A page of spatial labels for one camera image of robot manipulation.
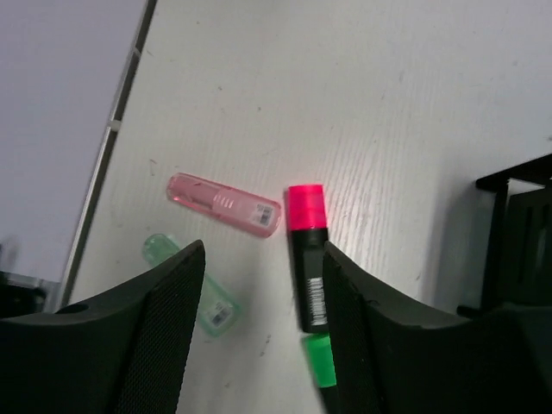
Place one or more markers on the pink cap black highlighter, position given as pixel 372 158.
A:
pixel 307 234

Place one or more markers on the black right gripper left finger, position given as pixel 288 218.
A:
pixel 121 351

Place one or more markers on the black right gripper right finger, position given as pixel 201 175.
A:
pixel 393 354

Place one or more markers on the green cap black highlighter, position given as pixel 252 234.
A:
pixel 319 356

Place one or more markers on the black organizer container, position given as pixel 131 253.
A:
pixel 518 258

